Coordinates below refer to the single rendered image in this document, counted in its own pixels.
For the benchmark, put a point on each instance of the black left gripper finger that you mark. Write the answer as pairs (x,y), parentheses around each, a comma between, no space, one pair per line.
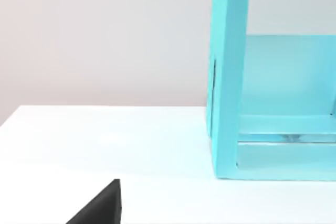
(105,207)

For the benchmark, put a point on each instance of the light blue rack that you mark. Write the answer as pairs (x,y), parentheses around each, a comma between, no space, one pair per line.
(265,103)

